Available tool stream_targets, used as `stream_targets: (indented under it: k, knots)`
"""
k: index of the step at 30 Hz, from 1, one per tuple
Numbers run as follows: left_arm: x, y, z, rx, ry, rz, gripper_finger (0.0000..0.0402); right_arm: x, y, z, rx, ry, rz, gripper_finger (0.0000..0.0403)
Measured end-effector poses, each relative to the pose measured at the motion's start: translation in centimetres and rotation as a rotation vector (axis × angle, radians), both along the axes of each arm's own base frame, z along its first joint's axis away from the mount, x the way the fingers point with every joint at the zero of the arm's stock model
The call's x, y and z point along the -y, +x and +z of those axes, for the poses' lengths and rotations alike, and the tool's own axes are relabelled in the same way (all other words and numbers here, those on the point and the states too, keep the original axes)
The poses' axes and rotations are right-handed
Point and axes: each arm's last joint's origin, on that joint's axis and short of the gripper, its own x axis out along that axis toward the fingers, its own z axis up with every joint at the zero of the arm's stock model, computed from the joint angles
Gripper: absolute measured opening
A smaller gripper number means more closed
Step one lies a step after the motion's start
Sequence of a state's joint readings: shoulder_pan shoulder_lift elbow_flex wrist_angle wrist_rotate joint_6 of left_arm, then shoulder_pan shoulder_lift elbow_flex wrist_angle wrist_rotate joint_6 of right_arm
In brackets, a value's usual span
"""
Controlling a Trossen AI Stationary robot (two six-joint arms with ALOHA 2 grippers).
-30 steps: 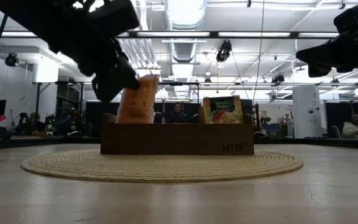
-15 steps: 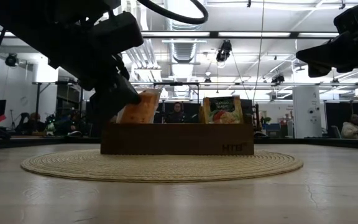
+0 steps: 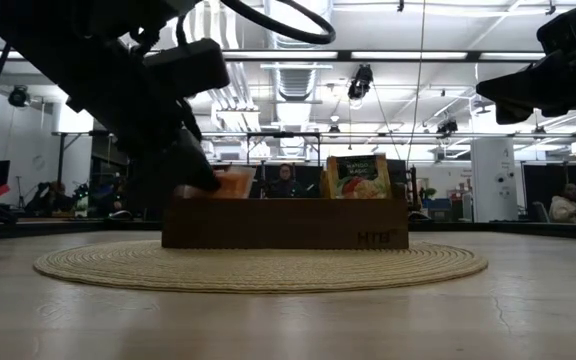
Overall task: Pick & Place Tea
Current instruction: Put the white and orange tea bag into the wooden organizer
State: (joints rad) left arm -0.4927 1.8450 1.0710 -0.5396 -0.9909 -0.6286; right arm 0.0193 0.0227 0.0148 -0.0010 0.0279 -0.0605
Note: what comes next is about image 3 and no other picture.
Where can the green mango snack packet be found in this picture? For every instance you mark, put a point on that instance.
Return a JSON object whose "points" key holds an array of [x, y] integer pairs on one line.
{"points": [[358, 175]]}

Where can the round woven placemat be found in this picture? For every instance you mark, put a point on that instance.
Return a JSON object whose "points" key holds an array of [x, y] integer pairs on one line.
{"points": [[268, 267]]}

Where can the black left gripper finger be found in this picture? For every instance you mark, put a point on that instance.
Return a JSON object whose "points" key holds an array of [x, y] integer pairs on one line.
{"points": [[195, 160]]}

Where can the white column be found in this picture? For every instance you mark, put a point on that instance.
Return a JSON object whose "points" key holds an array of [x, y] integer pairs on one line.
{"points": [[493, 200]]}

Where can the yellow mango tea packet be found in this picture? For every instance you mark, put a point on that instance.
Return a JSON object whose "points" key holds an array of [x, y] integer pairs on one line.
{"points": [[324, 187]]}

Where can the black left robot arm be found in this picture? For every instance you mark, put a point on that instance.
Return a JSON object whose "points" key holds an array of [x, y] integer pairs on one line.
{"points": [[43, 30]]}

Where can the wooden tea box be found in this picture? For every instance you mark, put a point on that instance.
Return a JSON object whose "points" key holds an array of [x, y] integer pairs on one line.
{"points": [[293, 225]]}

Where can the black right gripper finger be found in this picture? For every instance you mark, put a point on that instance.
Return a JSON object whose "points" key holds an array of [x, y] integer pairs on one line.
{"points": [[518, 79], [518, 95]]}

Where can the orange tazo tea packet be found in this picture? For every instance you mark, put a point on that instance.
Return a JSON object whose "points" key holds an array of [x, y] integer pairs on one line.
{"points": [[238, 185]]}

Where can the silver ventilation duct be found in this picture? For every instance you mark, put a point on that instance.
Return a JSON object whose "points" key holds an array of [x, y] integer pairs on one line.
{"points": [[295, 85]]}

